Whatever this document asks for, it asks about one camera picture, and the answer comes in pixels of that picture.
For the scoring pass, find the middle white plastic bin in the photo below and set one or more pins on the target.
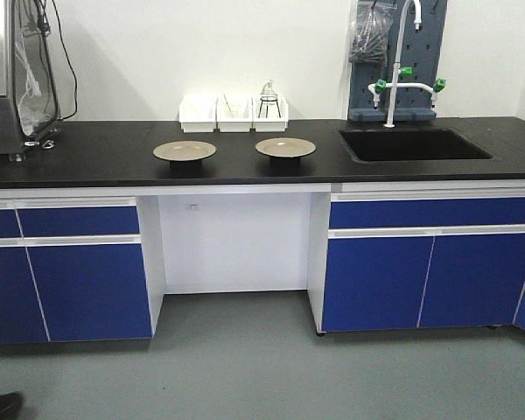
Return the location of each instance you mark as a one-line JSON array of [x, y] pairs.
[[238, 125]]

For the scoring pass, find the black shoe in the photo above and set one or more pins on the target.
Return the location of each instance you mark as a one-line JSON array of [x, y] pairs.
[[11, 405]]

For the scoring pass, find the beige round plate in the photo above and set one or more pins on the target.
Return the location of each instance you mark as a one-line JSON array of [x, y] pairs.
[[186, 152], [285, 148]]

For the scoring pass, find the glass beaker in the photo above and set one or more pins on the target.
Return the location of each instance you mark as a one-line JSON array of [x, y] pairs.
[[236, 111]]

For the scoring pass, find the white plastic bin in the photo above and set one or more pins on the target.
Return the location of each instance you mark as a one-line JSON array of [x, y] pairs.
[[238, 125], [197, 113], [267, 124]]

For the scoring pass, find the right white plastic bin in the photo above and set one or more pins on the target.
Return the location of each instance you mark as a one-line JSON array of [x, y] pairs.
[[267, 124]]

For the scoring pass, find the stainless steel machine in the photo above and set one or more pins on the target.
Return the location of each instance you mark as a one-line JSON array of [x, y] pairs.
[[13, 142]]

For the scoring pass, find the glass alcohol lamp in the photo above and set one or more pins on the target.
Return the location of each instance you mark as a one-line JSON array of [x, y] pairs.
[[268, 93]]

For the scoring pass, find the black lab sink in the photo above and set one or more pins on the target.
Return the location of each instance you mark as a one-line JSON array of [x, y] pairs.
[[394, 145]]

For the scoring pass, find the left white plastic bin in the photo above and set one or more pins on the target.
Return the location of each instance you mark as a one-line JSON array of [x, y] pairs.
[[197, 113]]

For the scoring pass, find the white gooseneck lab faucet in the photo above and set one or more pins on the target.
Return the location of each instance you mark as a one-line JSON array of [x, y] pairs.
[[397, 79]]

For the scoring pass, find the plastic bag with white cord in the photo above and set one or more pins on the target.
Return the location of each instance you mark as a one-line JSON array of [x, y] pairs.
[[35, 96]]

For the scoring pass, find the plastic bag of pegs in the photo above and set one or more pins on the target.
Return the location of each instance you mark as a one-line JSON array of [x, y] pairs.
[[370, 26]]

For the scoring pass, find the black wire tripod stand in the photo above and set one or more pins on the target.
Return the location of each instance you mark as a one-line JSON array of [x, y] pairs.
[[269, 110]]

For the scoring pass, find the blue right cabinet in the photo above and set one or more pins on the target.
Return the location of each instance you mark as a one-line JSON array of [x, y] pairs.
[[410, 255]]

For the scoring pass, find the blue cabinet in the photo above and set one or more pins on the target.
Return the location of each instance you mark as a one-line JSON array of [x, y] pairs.
[[410, 255], [85, 268]]

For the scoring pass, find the blue left cabinet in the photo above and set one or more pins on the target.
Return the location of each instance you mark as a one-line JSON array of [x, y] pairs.
[[85, 268]]

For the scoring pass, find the red glass stirring rod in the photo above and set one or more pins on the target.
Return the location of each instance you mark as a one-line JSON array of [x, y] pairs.
[[229, 109]]

